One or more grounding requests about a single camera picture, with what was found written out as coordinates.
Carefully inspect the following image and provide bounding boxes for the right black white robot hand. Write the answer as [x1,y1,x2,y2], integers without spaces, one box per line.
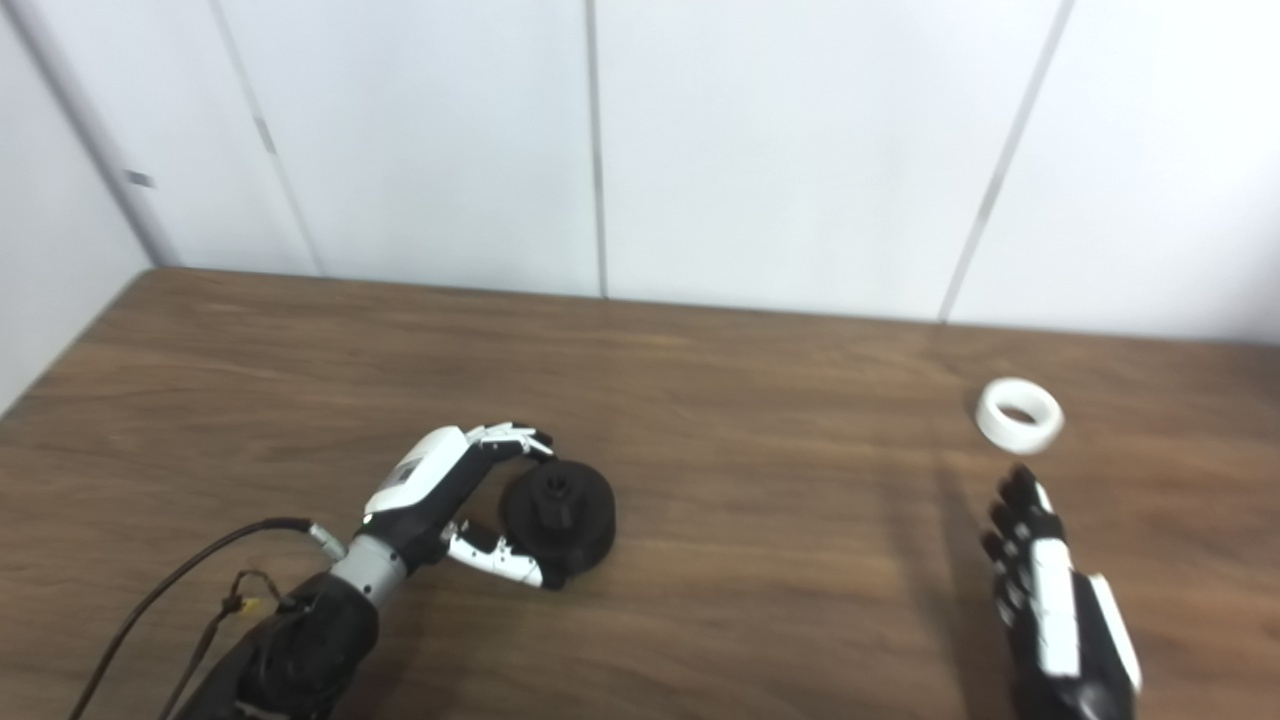
[980,465,1143,720]

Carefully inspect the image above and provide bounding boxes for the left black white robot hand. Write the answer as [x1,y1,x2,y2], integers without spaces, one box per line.
[362,422,566,591]

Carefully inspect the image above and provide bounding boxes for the grey corner post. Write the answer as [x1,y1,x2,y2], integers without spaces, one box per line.
[8,0,183,269]

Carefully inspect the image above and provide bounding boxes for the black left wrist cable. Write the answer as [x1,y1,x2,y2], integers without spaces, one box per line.
[68,517,347,720]

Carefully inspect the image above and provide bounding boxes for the round black plastic part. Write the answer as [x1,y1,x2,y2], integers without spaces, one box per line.
[498,460,617,587]

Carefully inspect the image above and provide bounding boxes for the thin wire with yellow connector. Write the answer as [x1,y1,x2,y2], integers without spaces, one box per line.
[158,570,301,720]

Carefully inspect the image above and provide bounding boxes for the white toothed plastic ring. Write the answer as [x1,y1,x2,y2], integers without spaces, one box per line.
[976,377,1065,456]

